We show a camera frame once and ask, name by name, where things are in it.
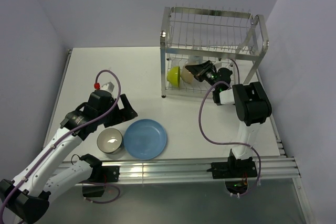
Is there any aluminium mounting rail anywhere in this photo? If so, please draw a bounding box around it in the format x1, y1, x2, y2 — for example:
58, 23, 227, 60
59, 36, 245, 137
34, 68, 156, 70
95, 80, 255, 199
25, 155, 300, 188

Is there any grey-rimmed white bowl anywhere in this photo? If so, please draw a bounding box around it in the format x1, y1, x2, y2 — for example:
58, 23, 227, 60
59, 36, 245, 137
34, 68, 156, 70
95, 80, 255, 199
97, 128, 123, 154

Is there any lime green bowl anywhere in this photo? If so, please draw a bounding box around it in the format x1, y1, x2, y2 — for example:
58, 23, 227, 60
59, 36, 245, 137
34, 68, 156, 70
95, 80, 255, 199
166, 66, 181, 88

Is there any steel two-tier dish rack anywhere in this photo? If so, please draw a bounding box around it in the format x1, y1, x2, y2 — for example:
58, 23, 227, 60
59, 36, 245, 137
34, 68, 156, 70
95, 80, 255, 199
160, 6, 269, 98

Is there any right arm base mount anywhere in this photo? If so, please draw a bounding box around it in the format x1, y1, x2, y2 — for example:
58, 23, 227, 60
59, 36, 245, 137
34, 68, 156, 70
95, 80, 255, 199
207, 156, 258, 195

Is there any blue plate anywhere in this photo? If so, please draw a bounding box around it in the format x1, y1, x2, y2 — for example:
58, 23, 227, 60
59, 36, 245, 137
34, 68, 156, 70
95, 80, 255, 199
124, 119, 167, 160

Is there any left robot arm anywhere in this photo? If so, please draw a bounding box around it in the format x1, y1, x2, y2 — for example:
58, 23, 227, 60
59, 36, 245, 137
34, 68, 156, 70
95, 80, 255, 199
1, 90, 138, 223

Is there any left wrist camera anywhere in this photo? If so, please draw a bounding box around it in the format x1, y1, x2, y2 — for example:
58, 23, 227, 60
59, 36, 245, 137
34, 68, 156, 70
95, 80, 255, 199
93, 82, 114, 93

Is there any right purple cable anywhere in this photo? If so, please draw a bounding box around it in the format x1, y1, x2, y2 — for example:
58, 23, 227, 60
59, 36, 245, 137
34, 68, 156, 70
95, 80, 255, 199
198, 57, 262, 196

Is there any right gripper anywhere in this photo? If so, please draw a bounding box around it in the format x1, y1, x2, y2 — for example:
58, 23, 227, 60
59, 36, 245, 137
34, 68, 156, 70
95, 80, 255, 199
186, 60, 219, 90

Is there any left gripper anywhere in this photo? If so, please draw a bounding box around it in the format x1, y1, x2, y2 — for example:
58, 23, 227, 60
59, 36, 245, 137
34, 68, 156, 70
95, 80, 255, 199
97, 93, 137, 127

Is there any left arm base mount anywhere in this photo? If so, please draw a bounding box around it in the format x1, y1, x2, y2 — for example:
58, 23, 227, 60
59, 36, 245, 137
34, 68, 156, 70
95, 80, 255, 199
82, 166, 121, 205

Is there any white ceramic bowl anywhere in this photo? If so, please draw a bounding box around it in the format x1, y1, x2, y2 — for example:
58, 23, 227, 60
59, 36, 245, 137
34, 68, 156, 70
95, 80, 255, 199
181, 63, 194, 84

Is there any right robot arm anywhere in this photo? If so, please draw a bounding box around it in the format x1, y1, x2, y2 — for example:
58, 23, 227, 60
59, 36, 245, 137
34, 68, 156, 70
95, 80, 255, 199
185, 61, 272, 177

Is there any pale blue mug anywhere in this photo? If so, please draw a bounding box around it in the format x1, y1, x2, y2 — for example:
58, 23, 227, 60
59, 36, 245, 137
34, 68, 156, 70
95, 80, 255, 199
188, 46, 203, 65

